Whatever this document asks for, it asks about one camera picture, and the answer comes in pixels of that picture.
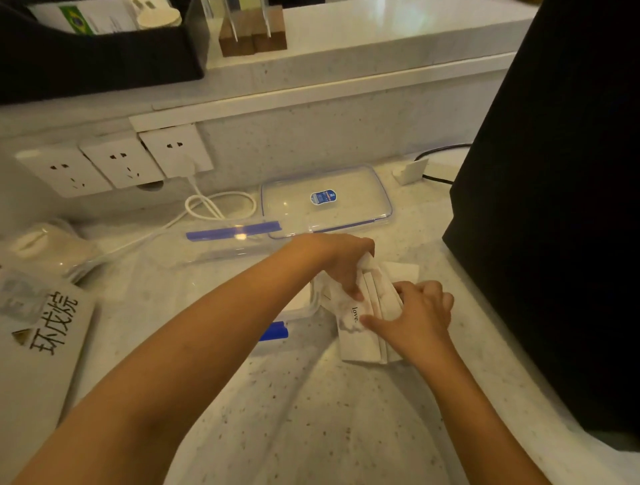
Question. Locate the large black box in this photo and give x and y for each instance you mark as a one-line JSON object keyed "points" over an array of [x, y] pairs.
{"points": [[565, 200]]}

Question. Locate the wooden block sign holder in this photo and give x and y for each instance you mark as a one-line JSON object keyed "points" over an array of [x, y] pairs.
{"points": [[252, 35]]}

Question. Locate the clear container with blue clasps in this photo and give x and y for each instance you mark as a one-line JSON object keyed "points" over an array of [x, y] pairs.
{"points": [[225, 250]]}

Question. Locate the person's left forearm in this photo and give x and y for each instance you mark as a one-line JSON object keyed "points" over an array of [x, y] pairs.
{"points": [[190, 364]]}

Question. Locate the person's right forearm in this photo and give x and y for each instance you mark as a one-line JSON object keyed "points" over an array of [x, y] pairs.
{"points": [[475, 424]]}

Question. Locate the translucent plastic bag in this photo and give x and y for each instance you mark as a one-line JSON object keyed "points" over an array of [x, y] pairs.
{"points": [[50, 250]]}

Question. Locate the person's left hand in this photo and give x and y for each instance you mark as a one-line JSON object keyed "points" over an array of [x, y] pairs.
{"points": [[335, 255]]}

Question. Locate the clear container lid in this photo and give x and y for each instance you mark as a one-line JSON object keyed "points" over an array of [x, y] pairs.
{"points": [[325, 200]]}

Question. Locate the small white plug adapter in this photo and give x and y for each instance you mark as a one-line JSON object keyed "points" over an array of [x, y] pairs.
{"points": [[410, 171]]}

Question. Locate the white wall socket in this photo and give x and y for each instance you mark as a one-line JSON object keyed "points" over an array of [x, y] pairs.
{"points": [[175, 150], [65, 172], [122, 162]]}

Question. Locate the white paper bag black characters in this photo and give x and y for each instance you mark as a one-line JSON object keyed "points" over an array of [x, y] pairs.
{"points": [[35, 359]]}

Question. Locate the person's left fingers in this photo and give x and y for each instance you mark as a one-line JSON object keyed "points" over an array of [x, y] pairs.
{"points": [[352, 290]]}

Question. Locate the white card with flag print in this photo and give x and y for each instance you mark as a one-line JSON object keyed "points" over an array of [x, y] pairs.
{"points": [[95, 17]]}

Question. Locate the person's right thumb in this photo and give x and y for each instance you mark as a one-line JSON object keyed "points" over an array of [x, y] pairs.
{"points": [[379, 327]]}

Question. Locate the white printed paper napkin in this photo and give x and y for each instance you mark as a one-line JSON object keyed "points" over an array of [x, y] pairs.
{"points": [[357, 330]]}

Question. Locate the white plain paper napkin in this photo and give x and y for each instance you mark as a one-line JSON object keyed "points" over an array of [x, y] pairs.
{"points": [[395, 280]]}

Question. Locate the person's right hand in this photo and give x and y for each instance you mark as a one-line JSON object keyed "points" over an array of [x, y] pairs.
{"points": [[422, 325]]}

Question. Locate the black organiser tray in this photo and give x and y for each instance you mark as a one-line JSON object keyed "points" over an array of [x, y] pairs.
{"points": [[100, 60]]}

